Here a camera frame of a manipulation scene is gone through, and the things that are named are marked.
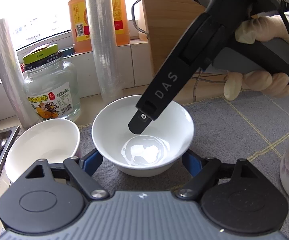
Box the orange oil jug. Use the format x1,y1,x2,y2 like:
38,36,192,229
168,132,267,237
68,0,130,54

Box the wire knife rack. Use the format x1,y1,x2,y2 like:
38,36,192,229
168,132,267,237
191,68,229,102

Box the short plastic wrap roll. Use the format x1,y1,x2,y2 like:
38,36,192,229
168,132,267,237
0,19,39,129

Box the white floral bowl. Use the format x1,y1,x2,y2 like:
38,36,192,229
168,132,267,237
5,119,80,183

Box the plain white bowl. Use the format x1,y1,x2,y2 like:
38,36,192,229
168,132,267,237
91,95,195,177

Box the gloved right hand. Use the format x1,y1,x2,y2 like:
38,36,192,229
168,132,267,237
223,11,289,102

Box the bamboo cutting board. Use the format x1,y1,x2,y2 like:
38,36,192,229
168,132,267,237
142,0,205,74

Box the glass jar green lid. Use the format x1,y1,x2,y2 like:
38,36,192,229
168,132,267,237
23,43,80,121

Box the tall plastic wrap roll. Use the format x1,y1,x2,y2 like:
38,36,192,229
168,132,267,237
85,0,123,104

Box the grey checked table mat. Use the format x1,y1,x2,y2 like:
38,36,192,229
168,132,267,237
78,89,289,240

